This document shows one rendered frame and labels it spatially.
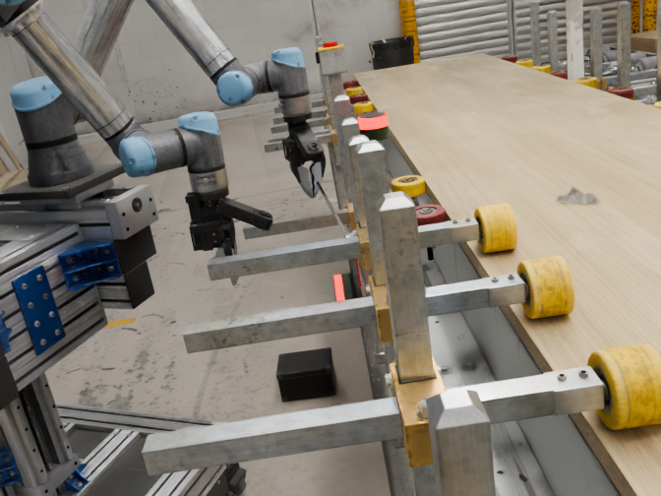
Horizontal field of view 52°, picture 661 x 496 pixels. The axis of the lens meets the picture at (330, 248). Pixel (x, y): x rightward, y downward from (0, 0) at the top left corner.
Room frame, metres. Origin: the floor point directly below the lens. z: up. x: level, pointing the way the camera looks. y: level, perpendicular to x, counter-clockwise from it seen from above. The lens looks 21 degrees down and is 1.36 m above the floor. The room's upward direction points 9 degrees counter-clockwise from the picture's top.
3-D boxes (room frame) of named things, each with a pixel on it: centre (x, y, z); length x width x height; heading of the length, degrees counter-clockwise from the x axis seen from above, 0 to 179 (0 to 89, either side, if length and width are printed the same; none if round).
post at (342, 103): (1.62, -0.08, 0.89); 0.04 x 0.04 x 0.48; 89
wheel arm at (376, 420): (0.58, -0.03, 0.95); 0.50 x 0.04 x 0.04; 89
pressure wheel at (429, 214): (1.33, -0.21, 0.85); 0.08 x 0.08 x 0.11
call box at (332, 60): (1.88, -0.09, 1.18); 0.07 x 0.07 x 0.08; 89
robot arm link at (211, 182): (1.33, 0.22, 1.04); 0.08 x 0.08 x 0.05
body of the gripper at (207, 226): (1.33, 0.23, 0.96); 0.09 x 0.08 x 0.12; 89
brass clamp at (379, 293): (0.85, -0.07, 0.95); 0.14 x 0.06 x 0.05; 179
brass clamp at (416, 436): (0.60, -0.07, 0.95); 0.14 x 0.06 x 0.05; 179
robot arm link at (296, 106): (1.65, 0.03, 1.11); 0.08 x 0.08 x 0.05
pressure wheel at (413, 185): (1.58, -0.21, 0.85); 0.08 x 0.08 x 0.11
